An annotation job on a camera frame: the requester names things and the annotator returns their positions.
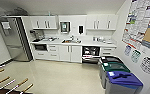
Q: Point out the grey bin with black lid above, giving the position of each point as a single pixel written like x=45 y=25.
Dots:
x=109 y=59

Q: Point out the chrome faucet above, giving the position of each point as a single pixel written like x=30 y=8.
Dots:
x=72 y=37

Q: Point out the steel paper towel dispenser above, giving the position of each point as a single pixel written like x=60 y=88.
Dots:
x=65 y=27

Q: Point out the stainless steel refrigerator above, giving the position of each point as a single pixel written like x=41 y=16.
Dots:
x=14 y=40

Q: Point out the grey bin with blue lid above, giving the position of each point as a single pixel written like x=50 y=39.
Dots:
x=124 y=81

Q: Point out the black built-in microwave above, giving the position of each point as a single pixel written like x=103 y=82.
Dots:
x=40 y=47

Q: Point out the white drawer cabinet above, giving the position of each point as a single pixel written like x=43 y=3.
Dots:
x=108 y=50

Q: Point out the round wall sticker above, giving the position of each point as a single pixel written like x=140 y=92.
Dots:
x=147 y=65
x=127 y=50
x=135 y=56

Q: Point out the paper posters on wall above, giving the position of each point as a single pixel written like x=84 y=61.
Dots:
x=141 y=23

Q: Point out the white base cabinet with doors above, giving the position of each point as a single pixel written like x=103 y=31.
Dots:
x=64 y=53

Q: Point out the stainless steel dishwasher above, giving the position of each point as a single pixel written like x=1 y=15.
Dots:
x=91 y=53

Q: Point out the blue dish soap bottle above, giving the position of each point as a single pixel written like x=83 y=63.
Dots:
x=94 y=38

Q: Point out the grey bin with green lid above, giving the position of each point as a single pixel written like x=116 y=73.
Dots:
x=116 y=66

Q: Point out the white three-door wall cabinet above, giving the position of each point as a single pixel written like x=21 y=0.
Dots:
x=101 y=22

